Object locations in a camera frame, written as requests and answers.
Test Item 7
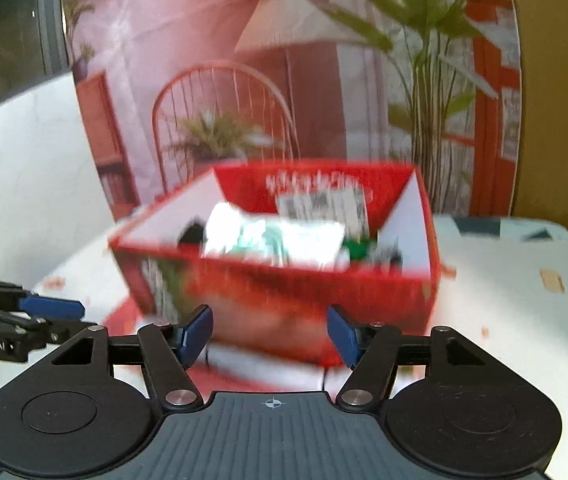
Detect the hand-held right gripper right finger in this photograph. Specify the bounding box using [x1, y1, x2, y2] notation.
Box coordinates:
[327, 304, 492, 409]

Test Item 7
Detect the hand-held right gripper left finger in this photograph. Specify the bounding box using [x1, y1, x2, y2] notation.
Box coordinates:
[51, 304, 213, 409]

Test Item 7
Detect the red cardboard box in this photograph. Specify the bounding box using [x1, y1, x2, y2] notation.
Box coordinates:
[104, 162, 440, 368]

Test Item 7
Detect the white printed tablecloth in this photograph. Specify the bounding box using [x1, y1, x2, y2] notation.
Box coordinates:
[34, 215, 568, 480]

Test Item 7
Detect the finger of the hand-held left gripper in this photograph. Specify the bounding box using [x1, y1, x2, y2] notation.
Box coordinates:
[0, 302, 99, 335]
[0, 274, 86, 321]

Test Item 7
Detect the wall poster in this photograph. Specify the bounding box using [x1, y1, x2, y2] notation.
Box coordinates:
[61, 0, 523, 223]

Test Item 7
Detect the white green packet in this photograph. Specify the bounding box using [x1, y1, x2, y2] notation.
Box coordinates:
[203, 203, 351, 270]

